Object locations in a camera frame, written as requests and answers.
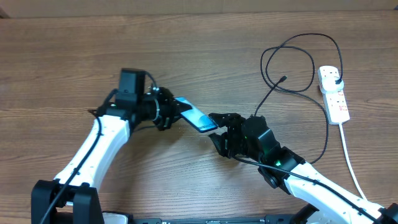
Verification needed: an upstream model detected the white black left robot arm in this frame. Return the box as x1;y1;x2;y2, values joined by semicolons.
31;68;192;223

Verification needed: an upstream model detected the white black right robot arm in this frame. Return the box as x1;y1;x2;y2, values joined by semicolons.
209;113;397;223

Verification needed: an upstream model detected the white USB charger plug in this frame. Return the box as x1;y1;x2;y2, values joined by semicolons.
320;77;345;94

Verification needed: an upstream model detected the white power strip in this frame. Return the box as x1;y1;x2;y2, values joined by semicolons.
317;65;350;124

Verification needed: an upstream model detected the white power strip cord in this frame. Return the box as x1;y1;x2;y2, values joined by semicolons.
338;123;368;200

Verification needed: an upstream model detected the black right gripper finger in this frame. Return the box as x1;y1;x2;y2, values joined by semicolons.
208;132;229;157
208;113;246;128

